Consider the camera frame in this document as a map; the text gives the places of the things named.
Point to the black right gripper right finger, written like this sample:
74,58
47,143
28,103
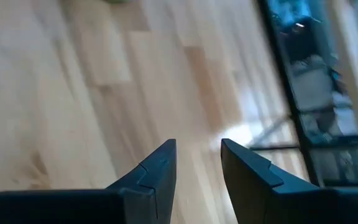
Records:
291,205

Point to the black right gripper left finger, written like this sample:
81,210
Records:
104,205

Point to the black metal table frame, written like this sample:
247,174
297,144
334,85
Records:
294,102

